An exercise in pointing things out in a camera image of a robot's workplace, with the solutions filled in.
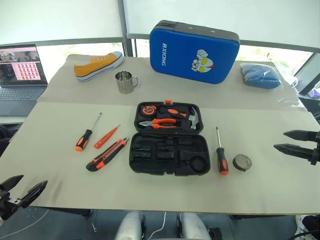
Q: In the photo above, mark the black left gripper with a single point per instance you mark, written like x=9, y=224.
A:
x=7, y=206

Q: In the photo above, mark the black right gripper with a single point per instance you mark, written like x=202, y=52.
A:
x=317, y=152

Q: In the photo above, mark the black orange utility knife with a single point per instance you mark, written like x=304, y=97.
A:
x=105, y=157

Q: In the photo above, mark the orange voltage tester pen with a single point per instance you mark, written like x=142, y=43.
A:
x=103, y=140

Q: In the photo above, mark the black tool case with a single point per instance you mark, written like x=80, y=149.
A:
x=150, y=165

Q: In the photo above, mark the round grey tape roll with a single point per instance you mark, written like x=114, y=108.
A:
x=242, y=162

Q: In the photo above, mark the black framed monitor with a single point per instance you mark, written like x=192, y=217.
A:
x=310, y=75

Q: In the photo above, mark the blue cloth in plastic bag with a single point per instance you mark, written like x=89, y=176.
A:
x=258, y=76

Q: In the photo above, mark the open grey laptop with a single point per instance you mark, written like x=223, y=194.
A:
x=20, y=75

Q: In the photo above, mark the silver rounded robot shape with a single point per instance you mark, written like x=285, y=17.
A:
x=130, y=227
x=192, y=227

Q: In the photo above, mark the beige paper table cover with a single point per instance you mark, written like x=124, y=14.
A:
x=175, y=93
x=150, y=192

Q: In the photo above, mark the yellow canvas sneaker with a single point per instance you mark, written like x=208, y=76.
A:
x=95, y=67

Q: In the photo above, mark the stainless steel mug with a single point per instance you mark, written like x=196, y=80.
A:
x=123, y=83

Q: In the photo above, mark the black orange tape measure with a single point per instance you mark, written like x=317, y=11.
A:
x=148, y=109

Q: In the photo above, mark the blue RXIONG punching pad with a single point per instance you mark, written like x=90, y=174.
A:
x=180, y=55

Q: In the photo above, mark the black table frame bar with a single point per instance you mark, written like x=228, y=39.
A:
x=260, y=217
x=70, y=212

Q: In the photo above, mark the grey window frame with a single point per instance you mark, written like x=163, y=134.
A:
x=128, y=45

